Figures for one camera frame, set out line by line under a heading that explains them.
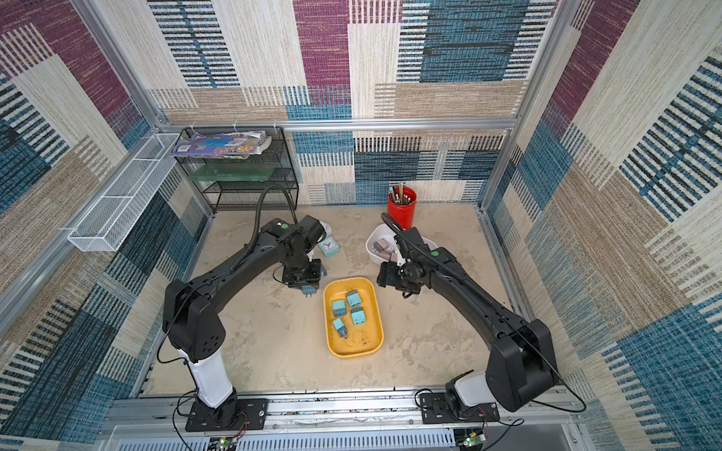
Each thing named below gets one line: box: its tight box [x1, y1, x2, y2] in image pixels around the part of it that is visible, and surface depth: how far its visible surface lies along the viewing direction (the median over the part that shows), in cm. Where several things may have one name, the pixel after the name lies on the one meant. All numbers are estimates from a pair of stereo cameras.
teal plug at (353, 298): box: [345, 289, 361, 308], surface depth 93 cm
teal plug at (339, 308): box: [332, 299, 347, 317], surface depth 92 cm
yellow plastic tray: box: [322, 276, 385, 359], surface depth 89 cm
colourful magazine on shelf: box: [171, 130, 272, 159], surface depth 83 cm
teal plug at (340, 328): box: [332, 317, 348, 340], surface depth 87 cm
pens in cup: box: [388, 182, 412, 206], surface depth 105 cm
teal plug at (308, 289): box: [300, 284, 317, 298], surface depth 82 cm
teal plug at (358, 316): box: [350, 307, 367, 327], surface depth 89 cm
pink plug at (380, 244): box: [372, 237, 390, 252], surface depth 107 cm
